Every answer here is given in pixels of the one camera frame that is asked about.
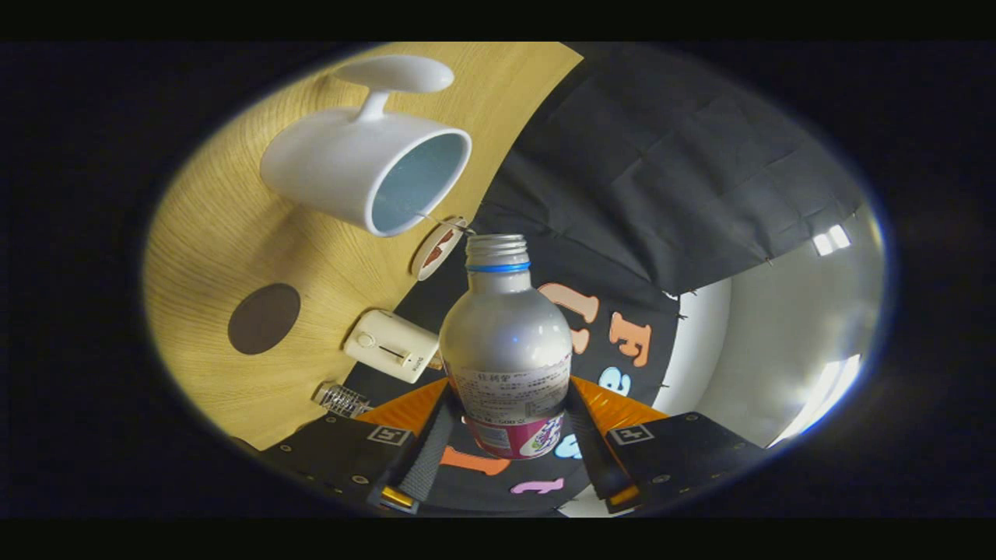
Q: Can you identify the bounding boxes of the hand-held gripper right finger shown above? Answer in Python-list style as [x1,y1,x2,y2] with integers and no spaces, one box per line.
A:
[564,376,767,510]

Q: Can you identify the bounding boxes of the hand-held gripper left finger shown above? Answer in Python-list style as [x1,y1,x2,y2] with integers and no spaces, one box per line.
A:
[261,379,460,514]

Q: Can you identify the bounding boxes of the silver juice bottle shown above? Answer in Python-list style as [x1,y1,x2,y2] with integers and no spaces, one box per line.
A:
[440,235,574,460]

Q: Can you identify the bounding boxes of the dark brown round coaster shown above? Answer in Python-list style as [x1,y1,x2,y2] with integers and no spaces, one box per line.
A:
[228,283,301,355]

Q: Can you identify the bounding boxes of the white cup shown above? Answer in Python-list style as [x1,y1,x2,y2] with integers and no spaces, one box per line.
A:
[260,54,473,237]

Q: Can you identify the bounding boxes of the white toaster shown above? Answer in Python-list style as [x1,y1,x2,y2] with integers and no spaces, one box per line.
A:
[343,310,440,384]

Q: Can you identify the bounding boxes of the small white plate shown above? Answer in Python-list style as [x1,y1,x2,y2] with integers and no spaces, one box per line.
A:
[410,218,472,282]

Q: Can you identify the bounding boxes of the reddish brown food pieces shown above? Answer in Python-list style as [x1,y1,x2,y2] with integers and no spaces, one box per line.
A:
[424,228,456,269]

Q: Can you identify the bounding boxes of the rectangular ceiling light panel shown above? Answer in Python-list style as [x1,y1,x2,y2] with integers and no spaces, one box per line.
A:
[770,354,863,448]

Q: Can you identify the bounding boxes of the black backdrop cloth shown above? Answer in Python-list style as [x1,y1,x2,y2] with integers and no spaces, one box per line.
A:
[342,43,868,518]

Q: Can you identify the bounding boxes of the wooden table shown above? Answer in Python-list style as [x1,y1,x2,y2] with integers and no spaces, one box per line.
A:
[144,43,584,452]

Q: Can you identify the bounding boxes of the ceiling tube light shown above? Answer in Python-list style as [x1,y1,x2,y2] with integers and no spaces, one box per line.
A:
[812,224,851,257]

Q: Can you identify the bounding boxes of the metal wire basket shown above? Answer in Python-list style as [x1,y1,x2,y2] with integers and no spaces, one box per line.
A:
[313,381,374,419]

